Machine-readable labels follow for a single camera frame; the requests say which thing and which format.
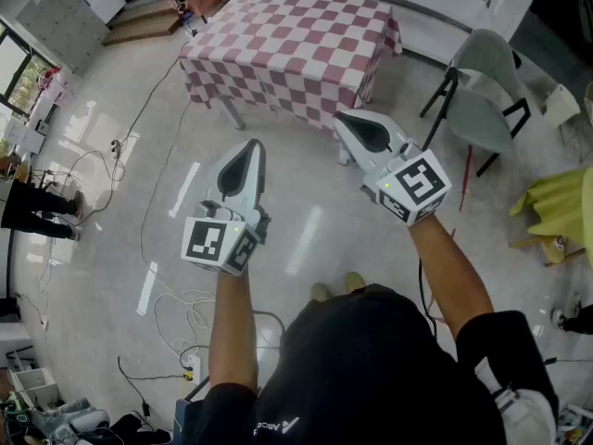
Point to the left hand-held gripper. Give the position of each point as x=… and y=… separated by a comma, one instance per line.
x=213, y=244

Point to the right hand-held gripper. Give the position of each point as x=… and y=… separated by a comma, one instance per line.
x=417, y=183

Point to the pink and white checkered cloth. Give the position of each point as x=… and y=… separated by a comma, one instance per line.
x=287, y=40

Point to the person's left forearm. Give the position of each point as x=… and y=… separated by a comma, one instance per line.
x=231, y=327

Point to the person's right forearm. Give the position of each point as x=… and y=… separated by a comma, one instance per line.
x=445, y=271

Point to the grey chair with black legs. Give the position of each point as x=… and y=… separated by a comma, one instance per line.
x=482, y=114

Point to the person's left shoe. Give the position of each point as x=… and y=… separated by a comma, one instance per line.
x=320, y=291

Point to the person's shoe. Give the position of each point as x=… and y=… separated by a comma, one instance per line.
x=320, y=291
x=563, y=318
x=354, y=282

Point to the person's right shoe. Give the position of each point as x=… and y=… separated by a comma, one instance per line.
x=354, y=282

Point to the wooden platform step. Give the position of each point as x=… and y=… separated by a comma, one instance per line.
x=143, y=23

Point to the yellow-green cloth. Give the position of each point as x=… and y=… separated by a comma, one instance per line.
x=556, y=202

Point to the white power strip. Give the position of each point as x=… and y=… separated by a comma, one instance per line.
x=193, y=369

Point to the white side desk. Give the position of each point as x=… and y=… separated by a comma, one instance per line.
x=32, y=128

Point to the person's black t-shirt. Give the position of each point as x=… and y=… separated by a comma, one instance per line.
x=370, y=364

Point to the grey locker cabinet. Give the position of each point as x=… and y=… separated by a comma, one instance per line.
x=65, y=21

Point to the window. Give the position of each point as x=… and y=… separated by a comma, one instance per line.
x=21, y=72

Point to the black bag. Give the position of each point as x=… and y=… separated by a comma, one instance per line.
x=139, y=429

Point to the white storage box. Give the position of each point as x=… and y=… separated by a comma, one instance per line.
x=32, y=383

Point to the pile of clothes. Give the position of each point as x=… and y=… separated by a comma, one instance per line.
x=65, y=422

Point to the white waist pouch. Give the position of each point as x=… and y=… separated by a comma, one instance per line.
x=523, y=415

